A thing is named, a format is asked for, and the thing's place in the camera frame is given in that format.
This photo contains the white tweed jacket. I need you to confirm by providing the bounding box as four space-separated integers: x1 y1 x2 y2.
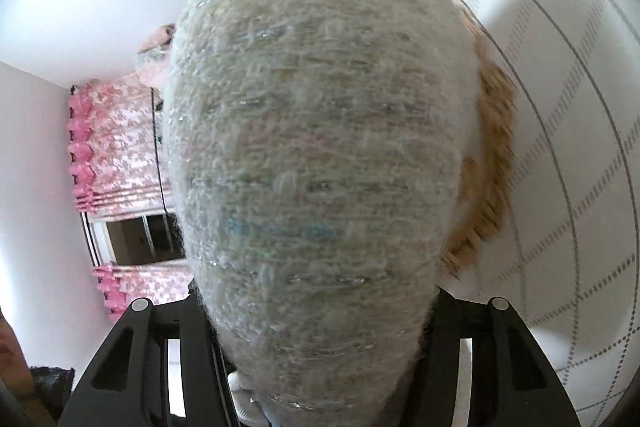
160 0 519 427

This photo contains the pink jacket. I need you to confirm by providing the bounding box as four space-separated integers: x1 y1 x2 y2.
134 23 177 88

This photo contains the window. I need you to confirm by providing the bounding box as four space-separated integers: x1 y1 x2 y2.
81 211 187 267

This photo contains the pink floral curtain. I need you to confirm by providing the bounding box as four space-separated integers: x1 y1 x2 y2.
67 74 196 320

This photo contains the white checked floral cloth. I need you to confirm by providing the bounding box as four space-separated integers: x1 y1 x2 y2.
425 0 637 414

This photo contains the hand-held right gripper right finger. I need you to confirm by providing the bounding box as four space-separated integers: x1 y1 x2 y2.
400 286 583 427

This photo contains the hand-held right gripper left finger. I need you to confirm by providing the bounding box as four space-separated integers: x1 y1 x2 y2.
57 297 237 427

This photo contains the person's head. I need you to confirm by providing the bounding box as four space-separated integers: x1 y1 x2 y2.
0 304 33 408

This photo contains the black clothes rack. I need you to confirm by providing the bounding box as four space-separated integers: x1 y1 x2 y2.
150 87 173 228

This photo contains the person's dark fuzzy top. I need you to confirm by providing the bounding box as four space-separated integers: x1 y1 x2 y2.
25 364 77 423

